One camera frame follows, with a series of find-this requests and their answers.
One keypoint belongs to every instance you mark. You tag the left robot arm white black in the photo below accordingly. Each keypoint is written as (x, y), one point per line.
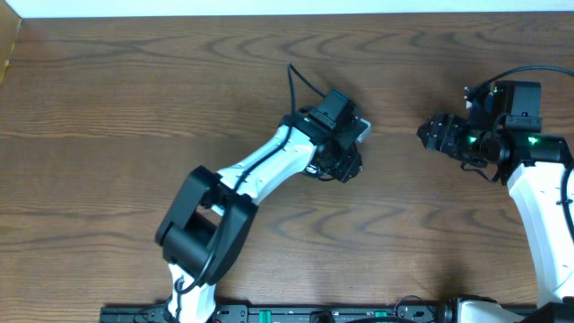
(208, 221)

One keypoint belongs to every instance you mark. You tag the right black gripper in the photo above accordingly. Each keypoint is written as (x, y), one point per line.
(443, 134)

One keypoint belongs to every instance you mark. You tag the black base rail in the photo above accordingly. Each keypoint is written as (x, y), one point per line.
(239, 313)

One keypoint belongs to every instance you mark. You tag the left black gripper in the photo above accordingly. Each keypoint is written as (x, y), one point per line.
(343, 164)

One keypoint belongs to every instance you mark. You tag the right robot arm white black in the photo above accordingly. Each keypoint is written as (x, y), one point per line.
(504, 128)

